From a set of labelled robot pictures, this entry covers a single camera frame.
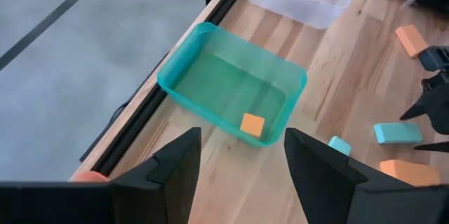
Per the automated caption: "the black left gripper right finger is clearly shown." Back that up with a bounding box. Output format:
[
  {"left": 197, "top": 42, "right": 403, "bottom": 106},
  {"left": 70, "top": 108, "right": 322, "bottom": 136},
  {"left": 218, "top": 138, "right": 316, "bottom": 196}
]
[{"left": 283, "top": 127, "right": 449, "bottom": 224}]

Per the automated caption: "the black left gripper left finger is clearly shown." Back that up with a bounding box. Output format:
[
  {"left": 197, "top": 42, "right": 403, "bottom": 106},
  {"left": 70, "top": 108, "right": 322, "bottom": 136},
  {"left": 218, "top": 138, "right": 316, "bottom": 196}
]
[{"left": 0, "top": 126, "right": 203, "bottom": 224}]

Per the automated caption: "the long teal block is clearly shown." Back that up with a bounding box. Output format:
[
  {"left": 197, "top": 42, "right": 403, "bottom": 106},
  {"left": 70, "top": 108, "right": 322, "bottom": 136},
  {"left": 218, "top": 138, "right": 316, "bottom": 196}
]
[
  {"left": 327, "top": 136, "right": 353, "bottom": 157},
  {"left": 373, "top": 122, "right": 424, "bottom": 145}
]

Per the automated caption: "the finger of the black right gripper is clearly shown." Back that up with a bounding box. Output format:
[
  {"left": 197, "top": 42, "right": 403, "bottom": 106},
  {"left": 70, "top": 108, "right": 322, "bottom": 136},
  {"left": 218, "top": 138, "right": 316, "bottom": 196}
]
[
  {"left": 399, "top": 71, "right": 449, "bottom": 136},
  {"left": 413, "top": 141, "right": 449, "bottom": 154}
]

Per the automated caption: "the clear plastic bin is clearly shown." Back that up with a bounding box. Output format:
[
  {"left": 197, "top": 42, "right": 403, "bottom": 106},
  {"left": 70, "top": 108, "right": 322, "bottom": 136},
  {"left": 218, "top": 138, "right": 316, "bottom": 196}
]
[{"left": 245, "top": 0, "right": 361, "bottom": 30}]

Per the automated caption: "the teal translucent plastic bin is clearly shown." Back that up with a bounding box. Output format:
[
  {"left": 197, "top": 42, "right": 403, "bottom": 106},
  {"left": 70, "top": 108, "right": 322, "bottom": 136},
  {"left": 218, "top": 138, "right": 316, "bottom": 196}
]
[{"left": 156, "top": 22, "right": 309, "bottom": 148}]

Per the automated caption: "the long orange block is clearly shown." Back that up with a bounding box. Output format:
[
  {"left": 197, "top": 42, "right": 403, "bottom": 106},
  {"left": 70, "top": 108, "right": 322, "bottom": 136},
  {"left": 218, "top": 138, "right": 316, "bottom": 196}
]
[{"left": 379, "top": 159, "right": 441, "bottom": 187}]

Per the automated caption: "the small orange cube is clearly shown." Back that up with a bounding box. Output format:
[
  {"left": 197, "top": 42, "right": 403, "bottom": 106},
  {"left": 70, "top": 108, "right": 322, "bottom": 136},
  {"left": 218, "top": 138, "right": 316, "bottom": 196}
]
[{"left": 239, "top": 112, "right": 266, "bottom": 138}]

